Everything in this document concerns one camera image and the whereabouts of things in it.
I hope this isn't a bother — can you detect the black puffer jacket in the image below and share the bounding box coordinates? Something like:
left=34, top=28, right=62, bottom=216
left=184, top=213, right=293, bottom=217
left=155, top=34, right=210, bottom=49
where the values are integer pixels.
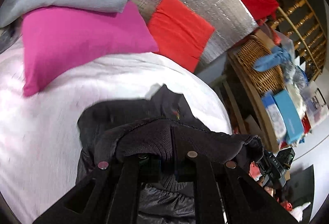
left=76, top=86, right=264, bottom=223

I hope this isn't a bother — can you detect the light blue cardboard box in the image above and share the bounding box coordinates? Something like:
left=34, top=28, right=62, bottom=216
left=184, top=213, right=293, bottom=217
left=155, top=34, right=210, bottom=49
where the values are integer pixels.
left=273, top=90, right=304, bottom=144

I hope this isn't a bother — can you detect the white blue tissue pack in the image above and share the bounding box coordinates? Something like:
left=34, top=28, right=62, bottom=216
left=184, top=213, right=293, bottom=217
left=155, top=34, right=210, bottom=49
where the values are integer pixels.
left=261, top=90, right=287, bottom=142

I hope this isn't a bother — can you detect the wooden side table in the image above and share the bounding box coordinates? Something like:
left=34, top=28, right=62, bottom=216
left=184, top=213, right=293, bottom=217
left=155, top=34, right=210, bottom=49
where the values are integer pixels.
left=210, top=49, right=279, bottom=153

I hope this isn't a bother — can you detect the white pink bed blanket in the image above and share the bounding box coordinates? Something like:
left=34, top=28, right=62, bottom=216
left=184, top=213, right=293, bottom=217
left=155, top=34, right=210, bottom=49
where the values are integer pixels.
left=1, top=40, right=232, bottom=223

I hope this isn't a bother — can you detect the wicker basket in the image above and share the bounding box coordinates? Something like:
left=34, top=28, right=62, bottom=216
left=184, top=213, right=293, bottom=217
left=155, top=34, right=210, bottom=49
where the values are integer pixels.
left=236, top=35, right=284, bottom=96

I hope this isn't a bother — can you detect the light blue cloth in basket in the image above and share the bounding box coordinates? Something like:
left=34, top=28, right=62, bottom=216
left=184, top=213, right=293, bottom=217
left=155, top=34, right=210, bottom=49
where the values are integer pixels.
left=253, top=46, right=292, bottom=72

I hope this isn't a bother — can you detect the red cushion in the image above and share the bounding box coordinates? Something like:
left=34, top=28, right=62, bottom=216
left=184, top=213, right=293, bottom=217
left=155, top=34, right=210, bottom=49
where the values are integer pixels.
left=147, top=0, right=215, bottom=72

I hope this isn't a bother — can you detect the magenta pillow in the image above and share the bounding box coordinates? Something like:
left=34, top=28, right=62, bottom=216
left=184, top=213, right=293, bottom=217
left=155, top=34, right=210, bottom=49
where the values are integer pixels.
left=22, top=1, right=158, bottom=97

